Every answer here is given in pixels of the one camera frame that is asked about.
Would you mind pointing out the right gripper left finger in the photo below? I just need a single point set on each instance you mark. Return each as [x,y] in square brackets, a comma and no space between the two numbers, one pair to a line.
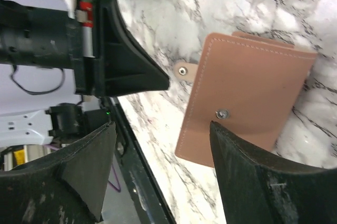
[65,186]

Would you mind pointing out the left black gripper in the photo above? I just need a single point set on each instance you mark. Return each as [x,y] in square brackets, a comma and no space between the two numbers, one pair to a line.
[48,38]

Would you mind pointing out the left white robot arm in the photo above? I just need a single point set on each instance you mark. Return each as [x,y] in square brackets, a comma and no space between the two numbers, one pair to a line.
[40,127]

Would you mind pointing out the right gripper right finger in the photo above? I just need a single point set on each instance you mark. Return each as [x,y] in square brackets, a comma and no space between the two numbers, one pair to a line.
[257,186]

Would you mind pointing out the tan leather card holder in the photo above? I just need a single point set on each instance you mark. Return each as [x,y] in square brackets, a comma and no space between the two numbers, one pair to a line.
[247,84]

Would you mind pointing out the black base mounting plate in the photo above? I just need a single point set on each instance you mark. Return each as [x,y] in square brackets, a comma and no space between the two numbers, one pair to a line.
[133,194]

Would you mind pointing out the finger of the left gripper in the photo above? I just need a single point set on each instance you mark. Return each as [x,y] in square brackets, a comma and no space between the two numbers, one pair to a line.
[121,65]

